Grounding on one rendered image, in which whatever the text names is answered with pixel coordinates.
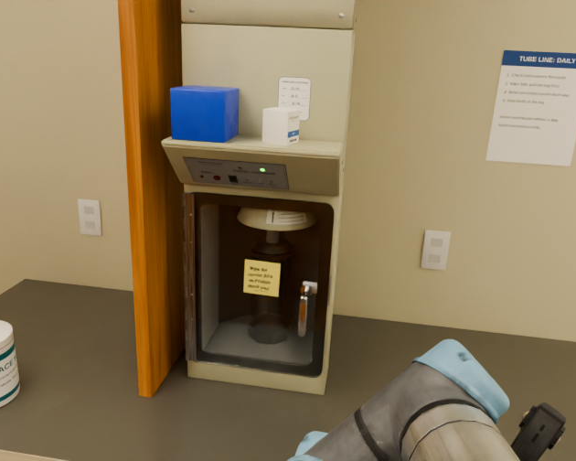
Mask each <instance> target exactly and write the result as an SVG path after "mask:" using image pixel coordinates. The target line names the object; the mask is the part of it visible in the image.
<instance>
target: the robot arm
mask: <svg viewBox="0 0 576 461"><path fill-rule="evenodd" d="M508 408H509V399H508V398H507V395H506V394H505V393H504V391H503V390H502V389H501V388H500V387H499V385H498V384H497V383H496V382H495V380H494V379H493V378H492V377H491V376H490V375H489V374H488V372H487V371H486V370H485V369H484V368H483V367H482V366H481V364H480V363H479V362H478V361H477V360H476V359H475V358H474V357H473V356H472V355H471V353H470V352H469V351H468V350H467V349H466V348H465V347H464V346H463V345H462V344H460V343H459V342H458V341H456V340H453V339H445V340H443V341H441V342H440V343H439V344H437V345H436V346H435V347H433V348H432V349H430V350H429V351H428V352H426V353H425V354H424V355H422V356H421V357H420V358H415V359H414V360H413V361H412V363H411V365H410V366H409V367H408V368H407V369H406V370H405V371H403V372H402V373H401V374H400V375H399V376H397V377H396V378H395V379H394V380H393V381H391V382H390V383H389V384H388V385H386V386H385V387H384V388H383V389H382V390H380V391H379V392H378V393H377V394H375V395H374V396H373V397H372V398H371V399H369V400H368V401H367V402H366V403H364V404H363V405H362V406H361V407H360V408H358V409H357V410H356V411H354V412H353V413H352V414H350V415H349V416H348V417H347V418H346V419H345V420H344V421H343V422H342V423H340V424H339V425H338V426H337V427H336V428H334V429H333V430H332V431H331V432H330V433H323V432H318V431H314V432H311V433H309V434H307V435H306V436H305V437H304V440H303V441H302V442H301V443H300V444H299V446H298V448H297V451H296V454H295V456H294V457H292V458H290V459H288V460H287V461H539V459H540V458H541V456H542V455H543V453H544V452H545V451H546V449H547V448H548V449H549V450H550V449H551V448H552V447H553V446H554V445H555V444H556V443H558V442H559V441H560V439H561V436H562V434H563V433H564V431H565V429H566V428H565V427H563V425H564V424H565V423H566V418H565V416H564V415H563V414H562V413H560V412H559V411H557V410H556V409H554V408H553V407H552V406H550V405H549V404H547V403H545V402H543V403H542V404H540V405H538V406H537V407H536V406H535V405H533V406H532V407H531V409H530V410H529V411H526V412H525V413H524V414H523V416H522V421H521V423H520V424H519V427H520V428H521V429H520V431H519V433H518V434H517V436H516V437H515V439H514V440H513V441H512V443H511V444H510V445H509V444H508V442H507V440H506V439H505V437H504V436H503V435H502V434H501V433H500V431H499V430H498V428H497V427H496V423H497V422H498V418H499V417H500V416H501V415H503V414H504V413H505V412H506V411H507V410H508Z"/></svg>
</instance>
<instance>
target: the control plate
mask: <svg viewBox="0 0 576 461"><path fill-rule="evenodd" d="M183 158H184V161H185V163H186V165H187V169H188V171H189V173H190V175H191V176H192V179H193V181H194V182H199V183H210V184H221V185H232V186H244V187H255V188H276V189H287V190H289V184H288V177H287V172H286V165H280V164H267V163H255V162H243V161H231V160H219V159H207V158H195V157H183ZM238 166H241V167H242V170H240V169H237V167H238ZM260 168H264V169H265V171H260ZM199 175H203V176H205V177H203V178H202V177H200V176H199ZM228 175H231V176H237V179H238V182H239V183H235V182H230V181H229V176H228ZM214 176H219V177H220V180H215V179H214V178H213V177H214ZM245 178H249V179H250V181H248V182H246V180H245ZM257 179H261V183H259V181H258V180H257ZM270 180H273V181H274V183H272V184H271V182H270Z"/></svg>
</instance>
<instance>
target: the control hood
mask: <svg viewBox="0 0 576 461"><path fill-rule="evenodd" d="M161 143H162V147H163V148H164V150H165V153H166V155H167V157H168V159H169V161H170V163H171V165H172V167H173V169H174V170H175V172H176V175H177V177H178V179H179V181H180V182H181V183H188V184H199V185H210V186H221V187H232V188H253V189H264V190H275V191H286V192H297V193H308V194H319V195H330V196H338V195H339V194H340V186H341V174H342V165H343V150H344V145H342V143H339V142H325V141H312V140H298V143H295V144H292V145H273V144H265V143H263V142H262V137H259V136H246V135H237V136H235V137H233V138H232V139H230V140H228V141H227V142H225V143H215V142H202V141H189V140H176V139H172V136H170V137H168V138H166V139H163V141H161ZM183 157H195V158H207V159H219V160H231V161H243V162H255V163H267V164H280V165H286V172H287V177H288V184H289V190H287V189H276V188H255V187H244V186H232V185H221V184H210V183H199V182H194V181H193V179H192V176H191V175H190V173H189V171H188V169H187V165H186V163H185V161H184V158H183Z"/></svg>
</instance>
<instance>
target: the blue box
mask: <svg viewBox="0 0 576 461"><path fill-rule="evenodd" d="M170 100H171V103H170V104H171V135H172V139H176V140H189V141H202V142H215V143H225V142H227V141H228V140H230V139H232V138H233V137H235V136H237V135H238V134H239V88H232V87H216V86H199V85H187V86H180V87H174V88H171V89H170Z"/></svg>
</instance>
